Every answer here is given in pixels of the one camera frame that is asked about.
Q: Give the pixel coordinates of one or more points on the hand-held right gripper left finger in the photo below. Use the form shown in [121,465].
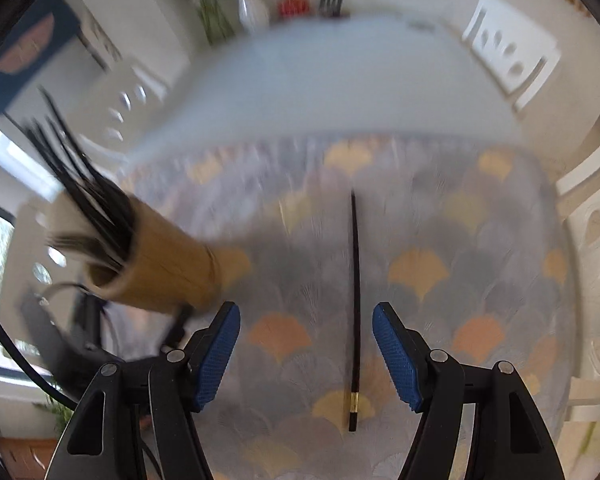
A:
[217,357]

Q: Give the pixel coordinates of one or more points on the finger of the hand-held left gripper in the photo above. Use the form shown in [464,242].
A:
[180,330]

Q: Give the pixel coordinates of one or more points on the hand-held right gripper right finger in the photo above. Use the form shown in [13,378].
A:
[397,357]

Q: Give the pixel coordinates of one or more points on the slim black chopstick gold band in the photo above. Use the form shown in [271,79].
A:
[355,310]

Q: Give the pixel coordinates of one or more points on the bamboo utensil holder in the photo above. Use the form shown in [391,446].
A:
[165,265]

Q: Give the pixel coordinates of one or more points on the bunch of black chopsticks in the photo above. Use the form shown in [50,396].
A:
[90,185]

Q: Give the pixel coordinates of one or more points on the fan patterned tablecloth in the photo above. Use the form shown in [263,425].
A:
[430,240]

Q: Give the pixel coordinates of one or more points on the white floral rack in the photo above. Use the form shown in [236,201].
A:
[100,40]

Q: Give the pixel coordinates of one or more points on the red lidded bowl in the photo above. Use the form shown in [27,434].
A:
[294,6]

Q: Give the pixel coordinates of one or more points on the black phone stand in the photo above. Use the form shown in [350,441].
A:
[332,4]

